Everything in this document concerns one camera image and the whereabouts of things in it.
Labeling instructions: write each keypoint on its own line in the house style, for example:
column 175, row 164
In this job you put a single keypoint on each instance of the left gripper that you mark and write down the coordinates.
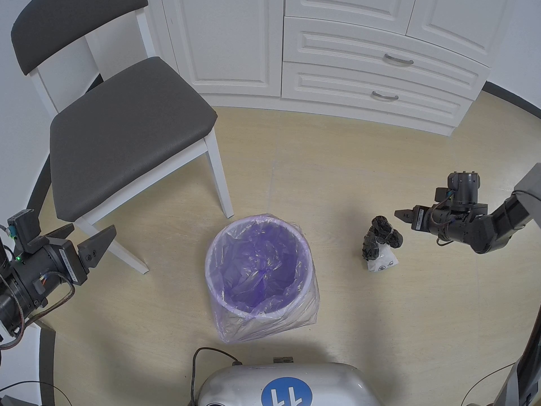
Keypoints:
column 69, row 260

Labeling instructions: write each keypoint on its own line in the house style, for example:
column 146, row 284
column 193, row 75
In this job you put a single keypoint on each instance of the white printed wrapper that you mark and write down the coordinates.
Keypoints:
column 382, row 262

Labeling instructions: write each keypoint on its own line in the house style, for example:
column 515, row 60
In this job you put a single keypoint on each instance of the crumpled black plastic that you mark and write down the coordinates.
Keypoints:
column 380, row 224

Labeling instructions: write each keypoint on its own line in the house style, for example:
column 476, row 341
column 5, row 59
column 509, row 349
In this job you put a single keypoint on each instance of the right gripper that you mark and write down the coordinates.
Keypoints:
column 418, row 218

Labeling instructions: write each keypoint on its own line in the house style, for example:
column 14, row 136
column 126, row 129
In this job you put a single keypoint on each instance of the white chair dark grey seat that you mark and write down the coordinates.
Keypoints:
column 126, row 121

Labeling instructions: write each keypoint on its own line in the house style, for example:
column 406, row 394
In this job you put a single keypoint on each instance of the purple plastic bag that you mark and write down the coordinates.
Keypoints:
column 253, row 286

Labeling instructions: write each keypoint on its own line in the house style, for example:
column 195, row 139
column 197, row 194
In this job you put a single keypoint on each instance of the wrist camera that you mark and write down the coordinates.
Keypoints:
column 25, row 226
column 441, row 195

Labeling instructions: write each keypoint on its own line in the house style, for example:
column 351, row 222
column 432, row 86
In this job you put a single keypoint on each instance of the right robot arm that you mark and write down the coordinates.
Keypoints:
column 486, row 231

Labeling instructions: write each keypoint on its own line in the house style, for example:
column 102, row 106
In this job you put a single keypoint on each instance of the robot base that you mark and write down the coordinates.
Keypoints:
column 287, row 383

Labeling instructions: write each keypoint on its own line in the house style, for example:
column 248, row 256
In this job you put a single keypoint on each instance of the white trash bin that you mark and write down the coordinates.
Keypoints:
column 263, row 315

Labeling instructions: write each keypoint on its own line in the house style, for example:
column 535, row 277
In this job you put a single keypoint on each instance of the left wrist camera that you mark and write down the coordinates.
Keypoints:
column 25, row 226

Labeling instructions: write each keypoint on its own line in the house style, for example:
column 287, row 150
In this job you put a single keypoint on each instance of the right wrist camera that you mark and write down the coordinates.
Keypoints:
column 441, row 195

